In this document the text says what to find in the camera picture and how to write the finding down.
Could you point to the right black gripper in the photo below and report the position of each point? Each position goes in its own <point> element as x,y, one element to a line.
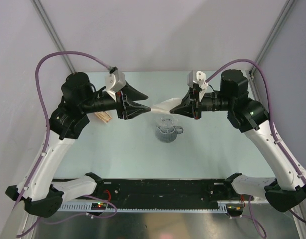
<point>190,102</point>

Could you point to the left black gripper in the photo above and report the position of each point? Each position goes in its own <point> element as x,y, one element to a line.
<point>132,109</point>

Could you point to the white paper coffee filter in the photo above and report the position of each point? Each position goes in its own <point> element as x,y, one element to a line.
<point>165,106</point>

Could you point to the glass coffee server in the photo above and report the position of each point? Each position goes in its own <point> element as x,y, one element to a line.
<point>168,135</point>

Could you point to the clear glass dripper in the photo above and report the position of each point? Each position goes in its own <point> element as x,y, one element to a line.
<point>167,125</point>

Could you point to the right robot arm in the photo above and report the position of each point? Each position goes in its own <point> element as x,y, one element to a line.
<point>287,188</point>

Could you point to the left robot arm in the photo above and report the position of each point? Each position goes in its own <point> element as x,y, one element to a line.
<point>42,196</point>

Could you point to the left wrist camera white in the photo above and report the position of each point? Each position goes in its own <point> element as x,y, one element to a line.
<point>114,82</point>

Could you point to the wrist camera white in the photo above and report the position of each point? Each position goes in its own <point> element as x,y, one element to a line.
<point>199,78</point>
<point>114,82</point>

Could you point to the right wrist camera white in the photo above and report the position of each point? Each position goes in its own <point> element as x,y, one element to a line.
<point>199,78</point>

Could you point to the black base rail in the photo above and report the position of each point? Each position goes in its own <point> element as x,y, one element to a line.
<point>167,194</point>

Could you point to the white slotted cable duct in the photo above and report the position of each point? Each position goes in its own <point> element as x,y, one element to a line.
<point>87,207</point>

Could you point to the left aluminium frame post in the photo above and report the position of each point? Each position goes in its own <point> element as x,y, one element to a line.
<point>46,21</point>

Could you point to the aluminium frame post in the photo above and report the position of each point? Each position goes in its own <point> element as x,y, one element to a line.
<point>275,30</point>
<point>46,21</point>

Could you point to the right aluminium frame post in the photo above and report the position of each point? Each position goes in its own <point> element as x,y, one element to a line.
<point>275,30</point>

